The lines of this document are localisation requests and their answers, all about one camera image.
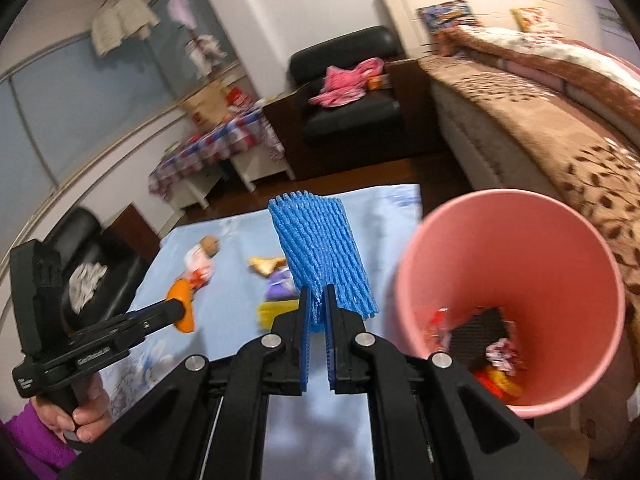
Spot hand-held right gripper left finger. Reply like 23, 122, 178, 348
60, 285, 313, 480

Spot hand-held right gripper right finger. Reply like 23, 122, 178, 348
324, 284, 583, 480

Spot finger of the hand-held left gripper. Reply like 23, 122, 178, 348
65, 301, 184, 343
125, 310, 184, 347

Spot orange peel piece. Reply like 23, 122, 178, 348
169, 280, 196, 334

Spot yellow plastic bag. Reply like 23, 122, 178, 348
257, 300, 301, 330

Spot purple plastic bag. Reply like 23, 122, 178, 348
264, 266, 297, 303

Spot white red snack packet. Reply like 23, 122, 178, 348
176, 246, 216, 291

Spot pale orange peel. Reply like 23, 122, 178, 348
248, 255, 288, 277

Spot blue foam net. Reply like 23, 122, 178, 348
268, 190, 378, 333

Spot black foam net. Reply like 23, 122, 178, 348
452, 307, 506, 361

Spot red foam net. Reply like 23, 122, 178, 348
472, 367, 523, 403

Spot printed paper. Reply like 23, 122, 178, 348
485, 337, 528, 373

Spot pink plastic bin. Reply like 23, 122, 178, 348
395, 189, 626, 420

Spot person's left forearm purple sleeve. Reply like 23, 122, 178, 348
0, 402, 76, 480

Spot person's left hand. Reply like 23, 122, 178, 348
32, 375, 111, 443

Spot white crumpled cloth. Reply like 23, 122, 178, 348
67, 262, 108, 311

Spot black leather armchair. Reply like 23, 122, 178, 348
47, 205, 173, 331
262, 25, 441, 181

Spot checked tablecloth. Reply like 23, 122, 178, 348
148, 105, 286, 196

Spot small white table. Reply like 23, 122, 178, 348
170, 145, 296, 208

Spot brown paper bag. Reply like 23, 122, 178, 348
180, 82, 233, 131

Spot red gift bag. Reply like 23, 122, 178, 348
225, 86, 251, 111

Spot white wooden bed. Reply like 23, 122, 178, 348
377, 0, 640, 426

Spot pink garment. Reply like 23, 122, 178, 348
308, 57, 386, 108

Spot white hanging rags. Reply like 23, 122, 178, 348
185, 34, 226, 78

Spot cream hanging garment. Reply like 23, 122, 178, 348
91, 0, 161, 57

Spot brown leaf-patterned blanket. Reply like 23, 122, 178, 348
420, 55, 640, 321

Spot pink hanging cloth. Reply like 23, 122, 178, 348
167, 0, 196, 31

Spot colourful printed pillow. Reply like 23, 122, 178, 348
417, 0, 481, 36

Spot pink dotted quilt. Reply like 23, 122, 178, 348
440, 25, 640, 126

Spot yellow flowered pillow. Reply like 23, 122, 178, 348
510, 6, 563, 38

